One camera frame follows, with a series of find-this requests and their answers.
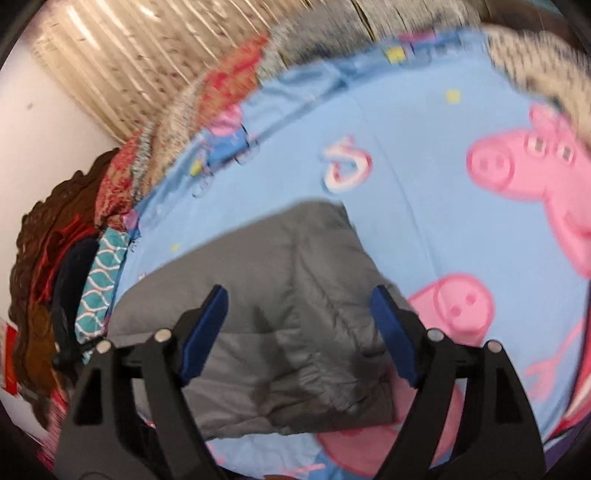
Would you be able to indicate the beige leaf print curtain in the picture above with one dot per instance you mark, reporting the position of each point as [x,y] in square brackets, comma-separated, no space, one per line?
[138,55]

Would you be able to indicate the red cloth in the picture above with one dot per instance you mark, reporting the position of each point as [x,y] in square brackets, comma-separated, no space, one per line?
[60,240]

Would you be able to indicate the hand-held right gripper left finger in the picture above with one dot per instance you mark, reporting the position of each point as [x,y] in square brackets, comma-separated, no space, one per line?
[203,334]

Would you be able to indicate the carved wooden headboard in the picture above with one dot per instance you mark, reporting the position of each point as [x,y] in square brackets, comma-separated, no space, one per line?
[41,230]

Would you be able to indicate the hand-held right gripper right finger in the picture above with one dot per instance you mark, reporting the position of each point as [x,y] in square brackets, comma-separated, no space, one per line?
[392,334]

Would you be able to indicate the cream polka dot cloth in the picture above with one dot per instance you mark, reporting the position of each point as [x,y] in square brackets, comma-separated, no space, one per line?
[531,60]

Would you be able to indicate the teal white wave-pattern pillow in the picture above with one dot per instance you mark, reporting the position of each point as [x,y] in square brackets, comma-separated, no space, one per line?
[99,286]

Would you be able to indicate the dark navy cloth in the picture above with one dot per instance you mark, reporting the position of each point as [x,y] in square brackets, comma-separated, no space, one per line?
[74,281]

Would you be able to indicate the blue cartoon pig bedsheet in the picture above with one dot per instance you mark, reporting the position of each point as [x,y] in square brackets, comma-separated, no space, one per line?
[415,207]

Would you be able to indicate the grey quilted jacket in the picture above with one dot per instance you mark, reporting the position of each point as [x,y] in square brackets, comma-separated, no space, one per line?
[286,277]

